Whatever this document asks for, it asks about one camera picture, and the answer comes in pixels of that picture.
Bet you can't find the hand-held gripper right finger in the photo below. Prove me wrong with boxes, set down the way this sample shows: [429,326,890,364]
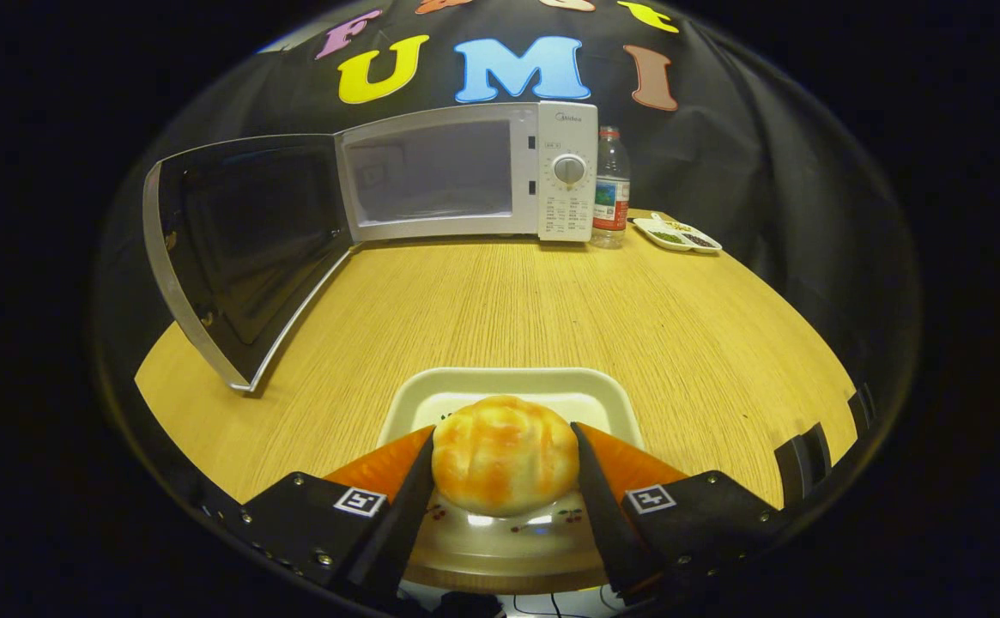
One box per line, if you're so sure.
[570,421,782,606]

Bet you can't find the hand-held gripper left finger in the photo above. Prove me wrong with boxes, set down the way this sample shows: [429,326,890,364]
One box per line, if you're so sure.
[208,425,437,602]

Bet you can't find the golden bread bun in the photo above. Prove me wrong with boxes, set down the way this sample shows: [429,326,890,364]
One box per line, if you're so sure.
[431,395,580,518]

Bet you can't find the white microwave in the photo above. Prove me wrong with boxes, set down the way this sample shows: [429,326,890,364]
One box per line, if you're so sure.
[142,101,599,393]

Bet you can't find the cream rectangular plate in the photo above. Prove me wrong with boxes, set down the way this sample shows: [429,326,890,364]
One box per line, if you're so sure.
[377,367,645,593]

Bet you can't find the black table clamp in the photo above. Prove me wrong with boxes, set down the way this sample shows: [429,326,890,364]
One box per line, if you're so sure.
[847,382,878,434]
[774,422,833,486]

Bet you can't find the divided dish with beans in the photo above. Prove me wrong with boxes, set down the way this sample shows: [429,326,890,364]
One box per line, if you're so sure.
[633,212,723,254]

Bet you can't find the clear plastic water bottle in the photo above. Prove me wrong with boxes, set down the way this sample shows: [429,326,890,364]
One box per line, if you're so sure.
[591,126,631,250]

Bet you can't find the black backdrop cloth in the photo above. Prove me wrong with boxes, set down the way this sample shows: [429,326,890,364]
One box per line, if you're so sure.
[92,0,921,379]

